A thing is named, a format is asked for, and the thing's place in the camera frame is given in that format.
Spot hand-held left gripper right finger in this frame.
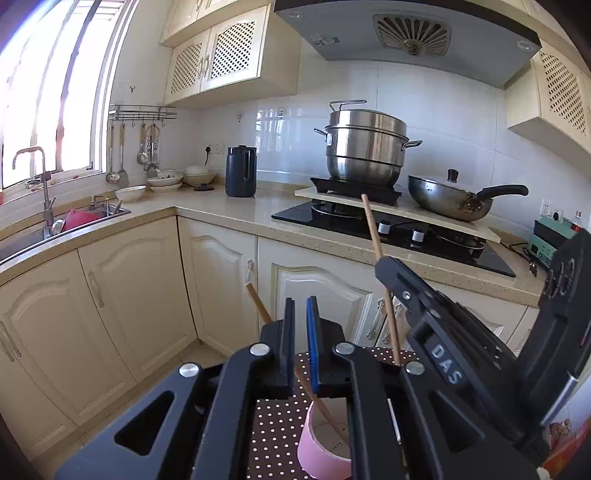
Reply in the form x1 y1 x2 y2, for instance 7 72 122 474
306 295 546 480

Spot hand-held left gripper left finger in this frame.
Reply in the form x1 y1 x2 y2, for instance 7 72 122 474
54 298 297 480

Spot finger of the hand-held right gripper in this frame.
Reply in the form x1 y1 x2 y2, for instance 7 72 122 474
375 256 537 445

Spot wooden chopstick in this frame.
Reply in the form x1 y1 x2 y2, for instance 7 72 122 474
361 193 402 367
246 282 350 448

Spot pink chopstick holder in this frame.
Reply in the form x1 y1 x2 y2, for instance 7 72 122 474
297 401 354 480

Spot green countertop appliance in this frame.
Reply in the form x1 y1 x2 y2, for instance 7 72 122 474
529 216 581 271

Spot brown polka dot tablecloth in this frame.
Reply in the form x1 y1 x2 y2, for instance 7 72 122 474
247 346 419 480

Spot beige stone board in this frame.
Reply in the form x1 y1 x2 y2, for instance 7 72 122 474
294 185 502 243

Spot black glass gas hob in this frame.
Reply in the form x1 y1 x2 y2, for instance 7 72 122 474
271 202 517 278

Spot orange packaging bag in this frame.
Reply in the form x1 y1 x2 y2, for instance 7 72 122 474
545 406 591 480

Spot beige speckled countertop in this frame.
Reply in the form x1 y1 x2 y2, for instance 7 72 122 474
0 179 548 308

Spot black portable stove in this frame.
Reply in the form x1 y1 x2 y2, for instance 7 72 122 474
310 176 403 206

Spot cream kitchen base cabinets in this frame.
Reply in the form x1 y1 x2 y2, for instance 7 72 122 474
0 216 541 464

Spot black electric kettle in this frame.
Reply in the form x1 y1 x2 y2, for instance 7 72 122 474
225 145 258 198

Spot stainless steel steamer pot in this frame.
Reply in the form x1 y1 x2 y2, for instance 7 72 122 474
314 99 423 188

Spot cream ceramic bowl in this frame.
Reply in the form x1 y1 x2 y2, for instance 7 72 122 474
184 165 218 188

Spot stack of white dishes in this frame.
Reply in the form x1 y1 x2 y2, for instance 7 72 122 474
146 168 185 193

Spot white bowl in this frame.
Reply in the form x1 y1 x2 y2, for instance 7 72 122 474
115 185 147 203

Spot steel slotted spatula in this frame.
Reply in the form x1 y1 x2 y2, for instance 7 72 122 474
117 124 130 184

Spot steel skimmer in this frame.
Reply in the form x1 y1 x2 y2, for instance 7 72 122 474
145 124 162 179

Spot red plastic basin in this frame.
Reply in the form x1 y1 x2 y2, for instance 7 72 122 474
60 209 100 233

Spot steel ladle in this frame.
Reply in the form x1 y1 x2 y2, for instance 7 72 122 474
106 124 116 184

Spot stainless steel sink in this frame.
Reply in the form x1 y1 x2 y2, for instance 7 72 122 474
0 205 132 267

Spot steel kitchen faucet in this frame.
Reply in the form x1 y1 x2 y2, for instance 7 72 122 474
12 147 57 232

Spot grey range hood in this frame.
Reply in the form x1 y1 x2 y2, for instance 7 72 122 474
273 0 542 88

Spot kitchen window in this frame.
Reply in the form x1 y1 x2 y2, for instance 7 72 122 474
0 0 140 191

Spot steel wok with black handle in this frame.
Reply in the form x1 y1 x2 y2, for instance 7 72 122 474
407 174 529 222

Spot cream lattice wall cabinet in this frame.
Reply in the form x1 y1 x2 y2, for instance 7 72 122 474
159 0 303 110
505 41 591 155

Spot steel wall rack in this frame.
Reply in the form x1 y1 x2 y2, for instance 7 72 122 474
108 104 177 128

